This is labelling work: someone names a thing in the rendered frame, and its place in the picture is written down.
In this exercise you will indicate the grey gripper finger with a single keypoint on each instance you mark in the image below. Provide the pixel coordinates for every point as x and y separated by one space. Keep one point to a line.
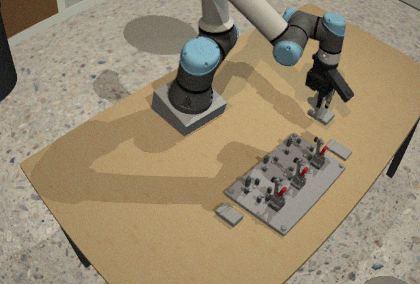
317 104
329 98

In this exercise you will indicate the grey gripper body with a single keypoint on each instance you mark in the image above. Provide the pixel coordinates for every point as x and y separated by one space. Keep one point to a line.
316 80

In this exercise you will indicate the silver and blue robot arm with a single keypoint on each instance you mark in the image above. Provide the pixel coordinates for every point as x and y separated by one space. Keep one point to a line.
192 93

